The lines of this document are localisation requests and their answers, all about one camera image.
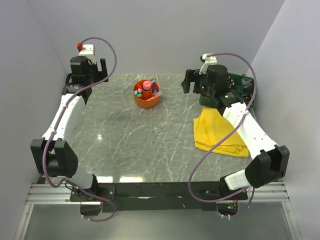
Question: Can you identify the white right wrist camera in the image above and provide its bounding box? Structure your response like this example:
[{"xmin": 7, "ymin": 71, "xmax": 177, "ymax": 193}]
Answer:
[{"xmin": 199, "ymin": 53, "xmax": 218, "ymax": 75}]

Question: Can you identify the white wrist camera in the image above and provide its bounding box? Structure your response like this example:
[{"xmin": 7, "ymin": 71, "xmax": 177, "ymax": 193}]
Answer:
[
  {"xmin": 199, "ymin": 53, "xmax": 218, "ymax": 75},
  {"xmin": 77, "ymin": 42, "xmax": 97, "ymax": 64}
]

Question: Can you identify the dark patterned rolled tie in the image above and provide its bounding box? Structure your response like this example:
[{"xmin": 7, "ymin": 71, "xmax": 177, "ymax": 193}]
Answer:
[{"xmin": 243, "ymin": 93, "xmax": 253, "ymax": 107}]

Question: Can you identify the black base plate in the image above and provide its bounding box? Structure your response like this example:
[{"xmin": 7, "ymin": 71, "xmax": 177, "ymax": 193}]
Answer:
[{"xmin": 69, "ymin": 181, "xmax": 236, "ymax": 211}]

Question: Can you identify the yellow folded cloth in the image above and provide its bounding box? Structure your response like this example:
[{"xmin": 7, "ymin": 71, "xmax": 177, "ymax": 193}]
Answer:
[{"xmin": 193, "ymin": 108, "xmax": 249, "ymax": 158}]

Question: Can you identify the grey rolled item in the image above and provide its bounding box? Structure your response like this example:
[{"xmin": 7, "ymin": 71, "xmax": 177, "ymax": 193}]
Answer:
[{"xmin": 241, "ymin": 78, "xmax": 254, "ymax": 94}]

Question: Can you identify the black floral rolled tie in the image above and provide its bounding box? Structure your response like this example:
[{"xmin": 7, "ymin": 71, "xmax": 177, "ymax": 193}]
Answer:
[{"xmin": 227, "ymin": 76, "xmax": 235, "ymax": 90}]

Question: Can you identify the pink tube of crayons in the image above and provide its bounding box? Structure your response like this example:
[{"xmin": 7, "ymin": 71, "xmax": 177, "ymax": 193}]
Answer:
[{"xmin": 142, "ymin": 80, "xmax": 152, "ymax": 96}]

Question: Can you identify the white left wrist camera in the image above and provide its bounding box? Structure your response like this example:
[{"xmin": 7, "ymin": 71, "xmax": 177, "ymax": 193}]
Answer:
[{"xmin": 77, "ymin": 42, "xmax": 97, "ymax": 64}]

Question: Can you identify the green compartment tray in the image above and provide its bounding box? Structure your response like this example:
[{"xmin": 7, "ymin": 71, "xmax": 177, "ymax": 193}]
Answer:
[{"xmin": 199, "ymin": 73, "xmax": 254, "ymax": 108}]

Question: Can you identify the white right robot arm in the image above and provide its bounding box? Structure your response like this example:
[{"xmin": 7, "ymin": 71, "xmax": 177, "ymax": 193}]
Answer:
[{"xmin": 181, "ymin": 64, "xmax": 290, "ymax": 199}]

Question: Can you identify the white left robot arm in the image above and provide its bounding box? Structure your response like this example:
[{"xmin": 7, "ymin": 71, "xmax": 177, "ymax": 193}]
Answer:
[{"xmin": 30, "ymin": 55, "xmax": 108, "ymax": 201}]

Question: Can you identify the orange pen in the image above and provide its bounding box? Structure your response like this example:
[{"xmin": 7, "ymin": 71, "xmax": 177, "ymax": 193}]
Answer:
[{"xmin": 147, "ymin": 92, "xmax": 162, "ymax": 101}]

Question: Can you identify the orange round desk organizer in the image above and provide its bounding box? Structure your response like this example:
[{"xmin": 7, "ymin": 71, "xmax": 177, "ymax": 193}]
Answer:
[{"xmin": 133, "ymin": 78, "xmax": 162, "ymax": 108}]

